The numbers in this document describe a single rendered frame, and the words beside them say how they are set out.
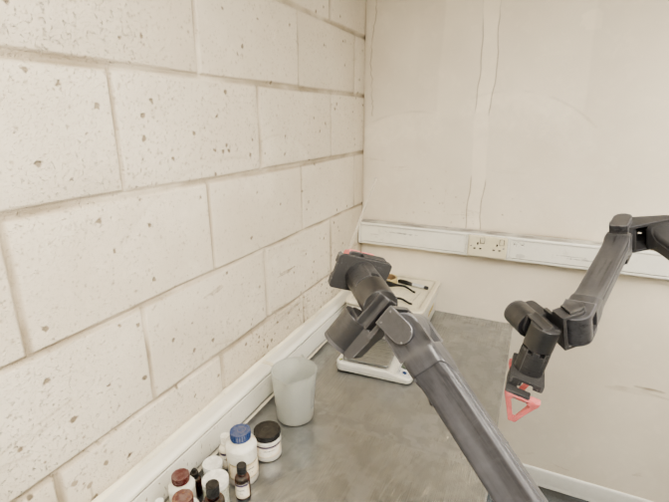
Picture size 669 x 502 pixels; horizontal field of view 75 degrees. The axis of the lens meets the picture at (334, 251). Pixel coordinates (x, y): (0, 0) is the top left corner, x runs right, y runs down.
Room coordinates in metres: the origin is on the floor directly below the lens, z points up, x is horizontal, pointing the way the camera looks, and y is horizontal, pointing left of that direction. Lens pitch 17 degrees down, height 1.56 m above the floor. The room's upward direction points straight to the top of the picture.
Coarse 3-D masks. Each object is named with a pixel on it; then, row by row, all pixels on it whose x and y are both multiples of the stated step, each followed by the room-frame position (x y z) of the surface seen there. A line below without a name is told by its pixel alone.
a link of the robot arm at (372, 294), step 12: (372, 276) 0.67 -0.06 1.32; (360, 288) 0.65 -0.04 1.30; (372, 288) 0.63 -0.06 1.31; (384, 288) 0.63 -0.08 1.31; (360, 300) 0.63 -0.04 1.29; (372, 300) 0.62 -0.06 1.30; (384, 300) 0.62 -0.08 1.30; (396, 300) 0.63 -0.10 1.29; (360, 312) 0.65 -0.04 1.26; (372, 312) 0.62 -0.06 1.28; (360, 324) 0.62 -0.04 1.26; (372, 324) 0.62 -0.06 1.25
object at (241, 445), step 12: (240, 432) 0.83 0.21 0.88; (228, 444) 0.82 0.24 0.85; (240, 444) 0.82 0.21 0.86; (252, 444) 0.83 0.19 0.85; (228, 456) 0.81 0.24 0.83; (240, 456) 0.80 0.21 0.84; (252, 456) 0.82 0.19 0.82; (228, 468) 0.82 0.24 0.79; (252, 468) 0.82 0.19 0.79; (252, 480) 0.81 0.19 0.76
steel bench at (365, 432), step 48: (480, 336) 1.54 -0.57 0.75; (336, 384) 1.21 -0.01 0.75; (384, 384) 1.21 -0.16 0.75; (480, 384) 1.21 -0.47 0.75; (288, 432) 0.99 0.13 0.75; (336, 432) 0.99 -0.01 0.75; (384, 432) 0.99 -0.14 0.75; (432, 432) 0.99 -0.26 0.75; (288, 480) 0.82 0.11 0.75; (336, 480) 0.82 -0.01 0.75; (384, 480) 0.82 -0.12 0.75; (432, 480) 0.82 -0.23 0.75
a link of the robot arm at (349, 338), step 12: (348, 312) 0.63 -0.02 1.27; (384, 312) 0.59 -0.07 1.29; (396, 312) 0.59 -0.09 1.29; (408, 312) 0.65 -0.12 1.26; (336, 324) 0.63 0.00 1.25; (348, 324) 0.62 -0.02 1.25; (384, 324) 0.59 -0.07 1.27; (396, 324) 0.58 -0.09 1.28; (408, 324) 0.57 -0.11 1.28; (336, 336) 0.62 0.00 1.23; (348, 336) 0.61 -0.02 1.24; (360, 336) 0.61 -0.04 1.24; (372, 336) 0.60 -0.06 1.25; (396, 336) 0.57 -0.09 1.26; (408, 336) 0.56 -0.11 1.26; (336, 348) 0.61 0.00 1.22; (348, 348) 0.61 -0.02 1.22; (360, 348) 0.61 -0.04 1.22
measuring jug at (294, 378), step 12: (288, 360) 1.12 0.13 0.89; (300, 360) 1.12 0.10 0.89; (276, 372) 1.09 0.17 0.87; (288, 372) 1.12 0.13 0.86; (300, 372) 1.12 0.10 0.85; (312, 372) 1.10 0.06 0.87; (276, 384) 1.02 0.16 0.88; (288, 384) 0.99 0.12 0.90; (300, 384) 1.00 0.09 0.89; (312, 384) 1.03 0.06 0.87; (276, 396) 1.03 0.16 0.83; (288, 396) 1.00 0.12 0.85; (300, 396) 1.01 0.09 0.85; (312, 396) 1.03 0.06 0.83; (276, 408) 1.04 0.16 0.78; (288, 408) 1.01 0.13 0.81; (300, 408) 1.01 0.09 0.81; (312, 408) 1.04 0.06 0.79; (288, 420) 1.01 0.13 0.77; (300, 420) 1.01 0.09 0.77
